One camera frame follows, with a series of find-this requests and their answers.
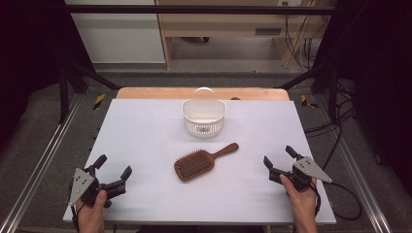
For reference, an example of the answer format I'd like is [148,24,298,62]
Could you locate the person's left hand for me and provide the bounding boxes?
[76,189,108,233]

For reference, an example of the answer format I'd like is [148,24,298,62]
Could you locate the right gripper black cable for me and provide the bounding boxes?
[310,181,363,222]

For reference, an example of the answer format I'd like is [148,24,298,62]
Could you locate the black diagonal frame strut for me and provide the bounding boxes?
[58,62,121,124]
[277,62,340,122]

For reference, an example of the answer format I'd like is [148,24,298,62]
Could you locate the black floor cables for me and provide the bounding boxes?
[303,83,358,171]

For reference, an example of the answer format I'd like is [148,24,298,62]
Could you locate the white plastic basket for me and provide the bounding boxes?
[182,86,226,139]

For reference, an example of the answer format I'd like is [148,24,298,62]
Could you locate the brown wooden hairbrush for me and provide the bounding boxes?
[173,142,240,183]

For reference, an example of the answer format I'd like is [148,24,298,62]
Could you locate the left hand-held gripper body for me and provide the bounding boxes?
[68,167,113,209]

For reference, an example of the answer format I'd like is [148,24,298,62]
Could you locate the person's right hand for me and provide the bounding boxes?
[279,174,321,233]

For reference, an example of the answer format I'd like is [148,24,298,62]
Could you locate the aluminium floor rail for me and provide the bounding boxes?
[336,138,394,233]
[0,93,83,233]

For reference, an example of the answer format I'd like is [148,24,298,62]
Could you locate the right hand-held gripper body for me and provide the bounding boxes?
[289,156,333,193]

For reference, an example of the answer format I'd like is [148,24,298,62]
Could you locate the light wooden table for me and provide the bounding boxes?
[116,86,291,102]

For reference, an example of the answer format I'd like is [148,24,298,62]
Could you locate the white cabinet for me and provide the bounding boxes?
[64,0,166,64]

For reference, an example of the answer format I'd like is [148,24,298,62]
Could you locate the light wooden desk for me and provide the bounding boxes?
[154,0,338,70]

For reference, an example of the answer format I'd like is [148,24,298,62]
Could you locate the black horizontal frame bar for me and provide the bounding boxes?
[64,4,339,16]

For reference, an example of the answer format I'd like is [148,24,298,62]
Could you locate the cables under desk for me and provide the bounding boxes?
[283,2,329,71]

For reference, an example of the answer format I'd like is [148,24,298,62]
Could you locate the yellow black floor tape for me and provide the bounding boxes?
[92,93,107,111]
[300,94,321,110]

